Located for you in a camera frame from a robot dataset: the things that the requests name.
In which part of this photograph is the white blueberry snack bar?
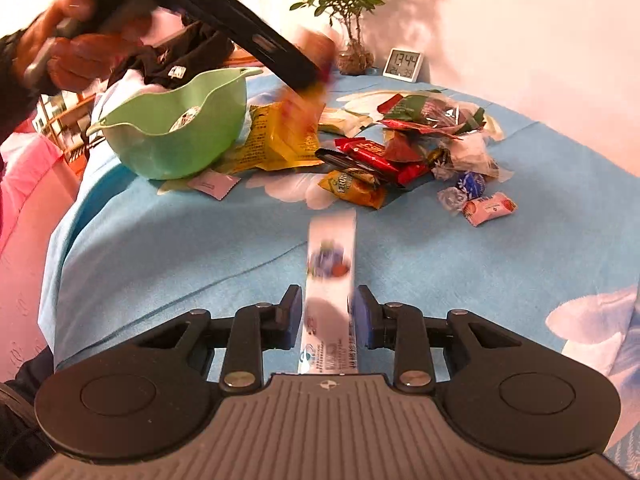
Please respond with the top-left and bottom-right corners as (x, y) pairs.
(297, 210), (358, 375)

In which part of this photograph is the pink strawberry candy packet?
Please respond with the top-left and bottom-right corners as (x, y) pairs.
(462, 192), (518, 226)

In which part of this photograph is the orange yellow candy packet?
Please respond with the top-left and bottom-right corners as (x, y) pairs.
(318, 170), (387, 209)

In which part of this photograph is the yellow snack bag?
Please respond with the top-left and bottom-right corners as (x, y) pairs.
(214, 103), (322, 174)

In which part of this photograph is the blue foil chocolate ball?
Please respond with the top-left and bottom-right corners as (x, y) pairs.
(456, 171), (486, 200)

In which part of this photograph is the red chocolate bar wrapper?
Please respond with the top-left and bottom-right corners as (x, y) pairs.
(334, 138), (431, 188)

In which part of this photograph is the dark brown snack bar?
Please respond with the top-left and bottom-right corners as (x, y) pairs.
(314, 148), (400, 188)

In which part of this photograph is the white nougat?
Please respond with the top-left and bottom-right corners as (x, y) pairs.
(432, 131), (514, 182)

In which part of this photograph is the red label cracker pack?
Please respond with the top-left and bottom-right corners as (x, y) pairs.
(279, 29), (336, 136)

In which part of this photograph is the person's left hand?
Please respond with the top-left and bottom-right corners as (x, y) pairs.
(12, 0), (153, 93)

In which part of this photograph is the black clothing pile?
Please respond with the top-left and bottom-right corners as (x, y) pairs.
(107, 22), (234, 90)

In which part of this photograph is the green plastic basket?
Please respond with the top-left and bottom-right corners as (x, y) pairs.
(89, 67), (262, 180)

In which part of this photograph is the wooden shelf with plants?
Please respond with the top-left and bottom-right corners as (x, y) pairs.
(32, 92), (96, 178)

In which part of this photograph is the blue floral tablecloth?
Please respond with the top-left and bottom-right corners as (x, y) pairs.
(38, 103), (639, 474)

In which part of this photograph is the small pink sachet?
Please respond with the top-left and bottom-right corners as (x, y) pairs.
(188, 169), (240, 200)

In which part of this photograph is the cream green snack packet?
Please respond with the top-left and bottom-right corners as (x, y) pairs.
(318, 107), (374, 138)

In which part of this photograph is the white digital clock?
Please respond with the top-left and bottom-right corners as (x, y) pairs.
(383, 48), (424, 82)

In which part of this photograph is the green red clear snack bag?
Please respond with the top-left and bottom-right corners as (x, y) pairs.
(376, 91), (486, 138)

